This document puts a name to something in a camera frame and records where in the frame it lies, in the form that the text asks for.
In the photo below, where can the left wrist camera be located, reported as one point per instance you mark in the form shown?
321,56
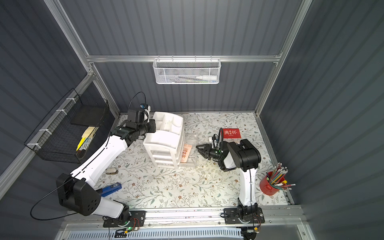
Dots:
146,108

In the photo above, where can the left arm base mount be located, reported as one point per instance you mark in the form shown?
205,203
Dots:
128,219

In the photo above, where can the black notebook in basket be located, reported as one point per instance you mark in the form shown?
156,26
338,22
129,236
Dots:
88,116

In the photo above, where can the red pencil cup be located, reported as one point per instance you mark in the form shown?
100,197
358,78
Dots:
274,181

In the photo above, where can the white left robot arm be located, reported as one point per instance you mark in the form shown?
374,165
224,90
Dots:
76,191

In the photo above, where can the blue stapler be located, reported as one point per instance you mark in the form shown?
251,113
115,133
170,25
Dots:
106,191

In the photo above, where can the white vented strip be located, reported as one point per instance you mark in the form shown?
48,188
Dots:
160,234

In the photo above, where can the white plastic drawer organizer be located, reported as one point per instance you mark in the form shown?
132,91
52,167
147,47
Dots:
165,146

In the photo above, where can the red postcard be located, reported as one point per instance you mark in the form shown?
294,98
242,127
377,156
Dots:
231,134

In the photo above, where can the white wire mesh basket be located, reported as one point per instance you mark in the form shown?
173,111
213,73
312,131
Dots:
183,71

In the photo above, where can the small metal tape dispenser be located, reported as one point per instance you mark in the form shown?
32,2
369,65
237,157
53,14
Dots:
111,171

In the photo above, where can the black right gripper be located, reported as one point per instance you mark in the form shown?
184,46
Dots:
210,151

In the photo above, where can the yellow sticky notes pad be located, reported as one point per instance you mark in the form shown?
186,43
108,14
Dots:
88,132

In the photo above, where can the white marker in basket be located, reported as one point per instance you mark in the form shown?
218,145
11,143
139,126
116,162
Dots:
207,78

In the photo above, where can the black wire wall basket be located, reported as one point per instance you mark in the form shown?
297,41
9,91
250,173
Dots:
57,140

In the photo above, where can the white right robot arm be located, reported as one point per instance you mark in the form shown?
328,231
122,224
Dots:
243,157

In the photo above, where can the clear plastic drawer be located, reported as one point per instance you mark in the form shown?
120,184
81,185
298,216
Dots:
192,162

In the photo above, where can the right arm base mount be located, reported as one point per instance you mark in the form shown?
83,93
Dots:
238,216

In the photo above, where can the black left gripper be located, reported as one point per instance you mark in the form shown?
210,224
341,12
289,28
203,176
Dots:
150,126

